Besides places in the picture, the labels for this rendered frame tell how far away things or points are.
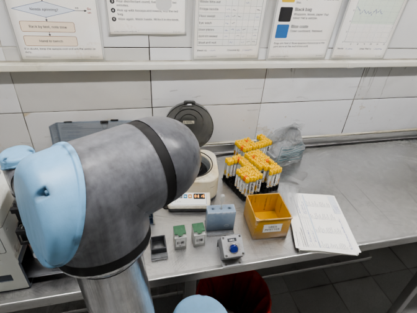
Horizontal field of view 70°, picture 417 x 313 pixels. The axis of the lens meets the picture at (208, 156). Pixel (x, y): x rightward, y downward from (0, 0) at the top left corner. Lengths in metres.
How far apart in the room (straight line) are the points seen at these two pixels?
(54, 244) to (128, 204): 0.07
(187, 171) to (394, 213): 1.20
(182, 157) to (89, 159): 0.10
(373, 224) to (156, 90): 1.04
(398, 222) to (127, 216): 1.23
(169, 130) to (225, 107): 1.08
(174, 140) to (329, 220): 0.99
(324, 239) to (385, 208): 0.38
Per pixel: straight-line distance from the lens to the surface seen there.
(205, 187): 1.17
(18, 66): 1.32
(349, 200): 1.43
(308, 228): 1.20
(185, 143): 0.36
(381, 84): 1.82
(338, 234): 1.23
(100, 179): 0.31
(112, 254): 0.35
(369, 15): 1.60
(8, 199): 0.94
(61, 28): 1.27
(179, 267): 1.03
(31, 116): 1.44
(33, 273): 1.06
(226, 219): 1.08
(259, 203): 1.18
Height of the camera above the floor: 1.71
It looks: 34 degrees down
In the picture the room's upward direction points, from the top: 4 degrees clockwise
